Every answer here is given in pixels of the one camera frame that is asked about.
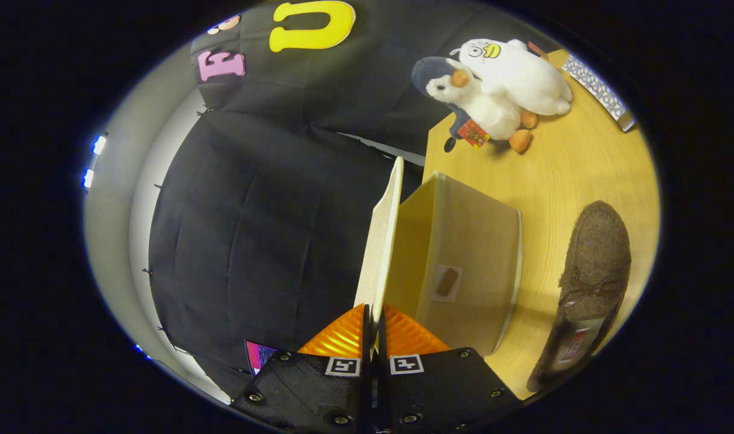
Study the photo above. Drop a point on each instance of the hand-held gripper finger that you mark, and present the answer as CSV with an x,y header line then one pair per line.
x,y
366,343
380,361

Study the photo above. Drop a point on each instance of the beige fabric storage box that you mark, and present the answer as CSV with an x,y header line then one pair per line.
x,y
463,253

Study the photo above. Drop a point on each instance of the brown fuzzy shoe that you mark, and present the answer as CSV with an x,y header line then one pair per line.
x,y
596,259

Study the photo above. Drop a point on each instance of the purple monitor screen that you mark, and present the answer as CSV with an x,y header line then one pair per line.
x,y
258,357

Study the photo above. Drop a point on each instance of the grey white penguin plush toy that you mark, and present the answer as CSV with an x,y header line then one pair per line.
x,y
487,111

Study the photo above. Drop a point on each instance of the white duck plush toy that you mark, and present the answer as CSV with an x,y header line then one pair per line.
x,y
517,75

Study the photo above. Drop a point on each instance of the grey patterned cover book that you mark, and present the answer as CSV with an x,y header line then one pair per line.
x,y
596,90

